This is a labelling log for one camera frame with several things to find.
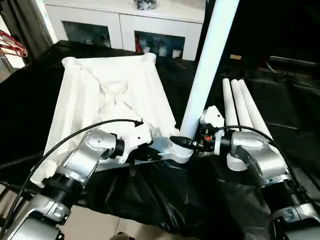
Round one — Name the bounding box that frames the white plastic table leg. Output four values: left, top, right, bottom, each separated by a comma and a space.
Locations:
230, 78, 256, 132
179, 0, 241, 149
221, 77, 249, 172
238, 78, 274, 141

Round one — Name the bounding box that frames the white plastic table top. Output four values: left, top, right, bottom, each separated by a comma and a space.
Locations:
30, 52, 195, 188

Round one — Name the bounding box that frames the black plastic mat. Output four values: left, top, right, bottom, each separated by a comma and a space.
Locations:
0, 40, 320, 238

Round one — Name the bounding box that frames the white sideboard cabinet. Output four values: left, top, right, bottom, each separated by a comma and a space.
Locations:
44, 0, 207, 61

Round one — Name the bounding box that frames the black low shelf board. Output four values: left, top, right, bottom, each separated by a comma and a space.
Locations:
267, 55, 320, 69

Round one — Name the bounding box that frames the grey crumpled object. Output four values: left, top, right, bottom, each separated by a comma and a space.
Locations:
133, 0, 157, 10

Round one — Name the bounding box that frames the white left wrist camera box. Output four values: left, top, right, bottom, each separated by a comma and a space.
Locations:
126, 122, 154, 157

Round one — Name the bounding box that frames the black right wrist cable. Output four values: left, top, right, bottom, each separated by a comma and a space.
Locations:
214, 125, 293, 176

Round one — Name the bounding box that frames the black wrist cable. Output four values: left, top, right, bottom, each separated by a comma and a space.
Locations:
0, 118, 144, 236
214, 125, 293, 176

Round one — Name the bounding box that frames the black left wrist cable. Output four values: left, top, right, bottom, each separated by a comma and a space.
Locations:
0, 118, 144, 236

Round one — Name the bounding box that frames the black folding table frame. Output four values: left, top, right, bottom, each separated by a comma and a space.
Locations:
0, 181, 23, 206

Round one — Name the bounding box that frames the red wire hanger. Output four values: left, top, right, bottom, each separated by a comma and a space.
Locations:
0, 30, 29, 59

